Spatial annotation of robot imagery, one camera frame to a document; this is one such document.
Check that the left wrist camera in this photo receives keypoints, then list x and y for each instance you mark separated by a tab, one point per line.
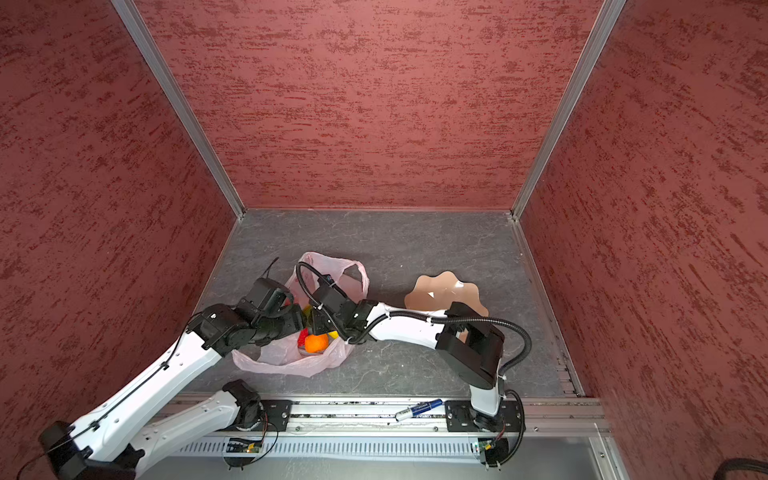
267	298

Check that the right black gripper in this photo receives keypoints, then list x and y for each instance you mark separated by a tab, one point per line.
318	321

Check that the right aluminium corner post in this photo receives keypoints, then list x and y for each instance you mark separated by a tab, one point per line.
601	30

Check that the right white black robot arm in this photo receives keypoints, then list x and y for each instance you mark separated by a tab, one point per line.
471	345

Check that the left small circuit board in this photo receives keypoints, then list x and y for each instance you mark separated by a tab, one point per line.
244	446

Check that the left aluminium corner post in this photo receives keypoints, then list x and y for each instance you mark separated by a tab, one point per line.
135	25

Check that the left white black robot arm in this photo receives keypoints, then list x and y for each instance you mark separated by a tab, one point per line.
119	439

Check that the small circuit board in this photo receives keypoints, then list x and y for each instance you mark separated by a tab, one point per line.
244	446
492	452

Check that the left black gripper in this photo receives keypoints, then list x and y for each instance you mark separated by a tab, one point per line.
293	323

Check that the fake orange fruit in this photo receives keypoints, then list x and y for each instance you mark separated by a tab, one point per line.
316	344

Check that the fake green fruit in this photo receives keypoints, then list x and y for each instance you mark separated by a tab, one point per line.
307	317

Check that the aluminium corner post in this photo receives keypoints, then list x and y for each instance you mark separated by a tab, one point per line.
601	30
135	25

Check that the pink translucent plastic bag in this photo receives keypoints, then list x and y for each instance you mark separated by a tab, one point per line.
304	354

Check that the aluminium front rail frame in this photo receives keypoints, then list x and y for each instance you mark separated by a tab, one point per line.
365	429

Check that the blue white marker pen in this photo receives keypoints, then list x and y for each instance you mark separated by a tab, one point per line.
417	410

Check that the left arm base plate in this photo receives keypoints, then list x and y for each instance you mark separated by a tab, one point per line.
259	415

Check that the fake red apple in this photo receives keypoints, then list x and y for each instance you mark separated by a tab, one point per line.
303	334

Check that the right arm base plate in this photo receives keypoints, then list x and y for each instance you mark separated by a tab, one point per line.
461	417

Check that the pink faceted plastic bowl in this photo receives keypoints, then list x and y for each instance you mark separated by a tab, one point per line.
431	293

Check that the right small circuit board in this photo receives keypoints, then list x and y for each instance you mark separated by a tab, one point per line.
492	452

